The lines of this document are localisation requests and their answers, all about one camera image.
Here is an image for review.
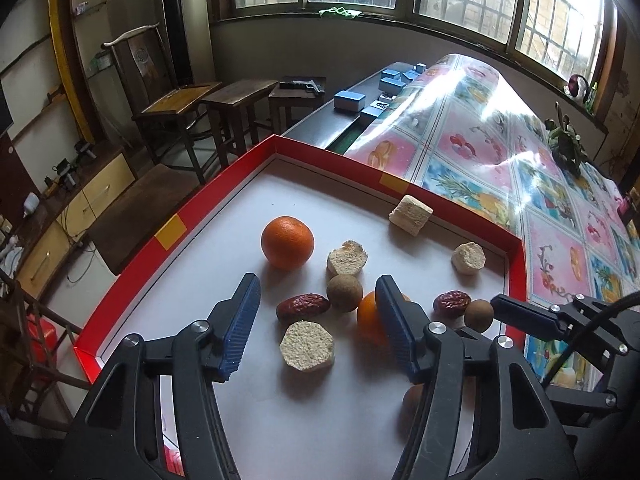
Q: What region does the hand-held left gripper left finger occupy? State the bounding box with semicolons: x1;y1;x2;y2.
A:
52;273;262;480

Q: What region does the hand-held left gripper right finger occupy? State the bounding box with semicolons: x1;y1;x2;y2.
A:
374;274;581;480

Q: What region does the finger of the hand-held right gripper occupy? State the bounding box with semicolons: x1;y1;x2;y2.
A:
490;293;632;359
570;294;640;317

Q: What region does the orange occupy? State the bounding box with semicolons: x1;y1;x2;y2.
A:
356;290;412;347
261;216;315;270

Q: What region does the brown longan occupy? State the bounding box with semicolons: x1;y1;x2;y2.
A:
464;299;496;333
326;274;364;312
401;384;426;423

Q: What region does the red date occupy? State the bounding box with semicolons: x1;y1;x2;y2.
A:
276;292;332;325
433;290;472;320

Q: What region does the sugarcane piece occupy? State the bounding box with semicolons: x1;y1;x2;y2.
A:
388;194;434;237
451;242;487;276
279;321;336;373
326;240;369;277

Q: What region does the red-rimmed white tray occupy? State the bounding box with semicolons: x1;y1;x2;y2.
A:
74;134;528;480

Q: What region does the dark wooden bench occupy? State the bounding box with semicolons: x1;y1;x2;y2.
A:
89;161;221;277

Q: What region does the green leafy plant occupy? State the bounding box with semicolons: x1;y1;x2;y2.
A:
544;101;592;177

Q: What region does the wooden cabinet with drawers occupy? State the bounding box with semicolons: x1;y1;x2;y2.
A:
0;139;139;313

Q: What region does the red plastic stool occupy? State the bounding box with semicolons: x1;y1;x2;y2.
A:
25;312;60;378

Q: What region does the red white round object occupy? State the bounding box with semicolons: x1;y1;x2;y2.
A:
563;74;591;98

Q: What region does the dark wooden stool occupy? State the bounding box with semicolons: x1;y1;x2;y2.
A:
201;78;279;163
269;76;327;133

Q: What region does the group of blue boxes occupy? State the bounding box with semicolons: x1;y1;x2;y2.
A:
333;61;429;121

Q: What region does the wooden chair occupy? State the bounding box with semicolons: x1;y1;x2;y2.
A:
102;22;224;183

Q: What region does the grey handheld tool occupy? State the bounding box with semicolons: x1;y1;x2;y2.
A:
279;77;324;96

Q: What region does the yellow board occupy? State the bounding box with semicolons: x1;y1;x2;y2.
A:
47;0;97;143

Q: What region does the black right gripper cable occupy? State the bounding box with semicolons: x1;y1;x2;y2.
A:
545;292;640;386

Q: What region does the dark wooden chair frame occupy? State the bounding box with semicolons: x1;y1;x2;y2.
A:
0;267;98;433

